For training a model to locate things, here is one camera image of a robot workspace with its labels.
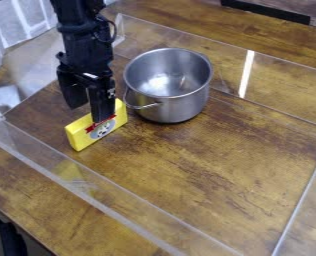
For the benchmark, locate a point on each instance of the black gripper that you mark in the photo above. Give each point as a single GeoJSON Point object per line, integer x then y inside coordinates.
{"type": "Point", "coordinates": [84, 61]}

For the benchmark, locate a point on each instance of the yellow butter block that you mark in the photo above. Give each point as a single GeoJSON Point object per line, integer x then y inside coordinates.
{"type": "Point", "coordinates": [81, 135]}

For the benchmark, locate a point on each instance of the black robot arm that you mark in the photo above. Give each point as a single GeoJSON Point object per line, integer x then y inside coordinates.
{"type": "Point", "coordinates": [76, 11]}

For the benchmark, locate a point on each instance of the stainless steel pot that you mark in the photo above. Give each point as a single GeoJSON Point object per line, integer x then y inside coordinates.
{"type": "Point", "coordinates": [167, 82]}

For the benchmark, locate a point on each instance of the white curtain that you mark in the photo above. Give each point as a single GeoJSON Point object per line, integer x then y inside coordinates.
{"type": "Point", "coordinates": [24, 18]}

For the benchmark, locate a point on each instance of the clear acrylic barrier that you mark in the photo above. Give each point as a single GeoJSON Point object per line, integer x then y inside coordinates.
{"type": "Point", "coordinates": [206, 187]}

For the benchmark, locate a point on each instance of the black bar at table edge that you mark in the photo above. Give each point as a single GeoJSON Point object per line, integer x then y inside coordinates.
{"type": "Point", "coordinates": [266, 11]}

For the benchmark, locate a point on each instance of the black table leg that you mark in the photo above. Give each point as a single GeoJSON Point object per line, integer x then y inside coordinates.
{"type": "Point", "coordinates": [12, 242]}

